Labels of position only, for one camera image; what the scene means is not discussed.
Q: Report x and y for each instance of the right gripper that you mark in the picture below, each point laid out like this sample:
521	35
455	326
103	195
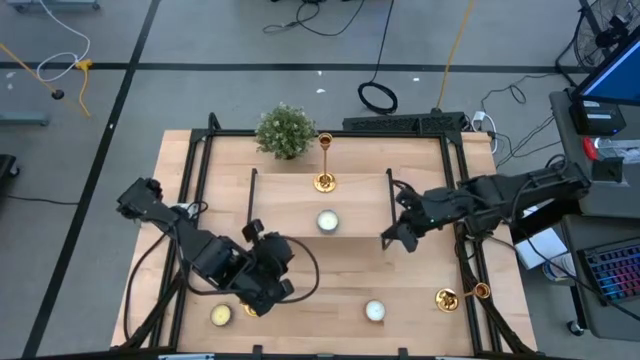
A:
435	210

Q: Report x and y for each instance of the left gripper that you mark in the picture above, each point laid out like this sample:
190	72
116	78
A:
260	270

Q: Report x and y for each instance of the short gold candlestick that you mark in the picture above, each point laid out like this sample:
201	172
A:
249	311

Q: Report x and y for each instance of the yellowish candle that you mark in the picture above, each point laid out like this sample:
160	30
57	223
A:
221	315

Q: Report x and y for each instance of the white candle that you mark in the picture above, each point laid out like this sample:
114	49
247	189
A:
375	311
327	221

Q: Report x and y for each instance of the tall gold candlestick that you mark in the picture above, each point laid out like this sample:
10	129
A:
446	301
325	183

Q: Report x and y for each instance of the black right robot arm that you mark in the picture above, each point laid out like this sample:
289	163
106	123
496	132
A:
530	187

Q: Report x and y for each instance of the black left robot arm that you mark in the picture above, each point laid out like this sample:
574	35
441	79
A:
195	245

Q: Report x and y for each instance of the white power adapter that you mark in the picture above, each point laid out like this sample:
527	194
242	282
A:
479	117

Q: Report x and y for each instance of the white box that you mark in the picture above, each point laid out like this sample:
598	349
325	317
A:
547	247

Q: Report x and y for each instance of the artificial plant in black pot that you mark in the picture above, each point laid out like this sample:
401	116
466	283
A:
286	131

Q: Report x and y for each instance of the white and blue roll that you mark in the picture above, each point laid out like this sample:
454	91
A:
552	272

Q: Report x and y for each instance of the grey desk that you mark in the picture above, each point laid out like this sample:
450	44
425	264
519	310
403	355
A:
615	322
570	145

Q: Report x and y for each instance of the black caster wheel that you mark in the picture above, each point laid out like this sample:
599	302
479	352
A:
575	328

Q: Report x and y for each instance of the small black box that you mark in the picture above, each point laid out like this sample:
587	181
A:
607	170

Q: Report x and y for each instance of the black box device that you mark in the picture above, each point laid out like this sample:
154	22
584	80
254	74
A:
597	122

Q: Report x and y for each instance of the backlit rainbow keyboard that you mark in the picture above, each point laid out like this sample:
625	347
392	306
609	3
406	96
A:
617	272

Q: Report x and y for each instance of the clear plastic bag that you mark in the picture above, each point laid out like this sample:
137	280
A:
622	148

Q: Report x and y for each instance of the black floor fan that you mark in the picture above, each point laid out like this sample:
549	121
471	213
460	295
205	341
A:
587	40

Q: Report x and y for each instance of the monitor with blue screen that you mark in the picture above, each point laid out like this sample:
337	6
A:
620	77

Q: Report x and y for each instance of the black chair base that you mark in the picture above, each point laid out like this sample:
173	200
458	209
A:
6	167

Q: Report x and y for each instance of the grey floor bar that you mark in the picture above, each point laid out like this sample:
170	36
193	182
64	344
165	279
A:
22	120

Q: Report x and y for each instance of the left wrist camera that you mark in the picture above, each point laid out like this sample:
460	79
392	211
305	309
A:
252	231

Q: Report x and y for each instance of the wooden shelf black metal frame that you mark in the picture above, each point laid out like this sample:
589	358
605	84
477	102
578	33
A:
290	200

